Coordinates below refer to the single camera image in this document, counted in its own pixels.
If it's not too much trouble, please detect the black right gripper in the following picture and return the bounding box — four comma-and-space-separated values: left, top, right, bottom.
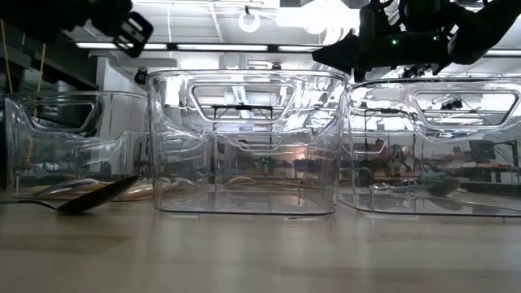
313, 0, 451, 82

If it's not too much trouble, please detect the yellow hanging cable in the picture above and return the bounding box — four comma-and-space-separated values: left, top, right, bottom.
34, 42, 46, 94
0, 18, 13, 94

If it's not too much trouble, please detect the clear plastic bin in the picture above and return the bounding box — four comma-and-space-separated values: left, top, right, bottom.
145, 68, 349, 216
2, 91, 155, 203
337, 78, 521, 217

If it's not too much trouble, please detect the white ring ceiling lamp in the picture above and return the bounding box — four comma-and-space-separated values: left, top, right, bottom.
238, 10, 261, 34

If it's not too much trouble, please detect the black ceiling camera cluster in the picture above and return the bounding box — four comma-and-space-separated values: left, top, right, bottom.
402, 64, 432, 79

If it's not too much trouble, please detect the long ceiling light bar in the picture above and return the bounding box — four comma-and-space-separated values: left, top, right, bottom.
75, 40, 521, 58

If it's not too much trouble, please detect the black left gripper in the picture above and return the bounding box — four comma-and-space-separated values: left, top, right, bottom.
113, 11, 155, 58

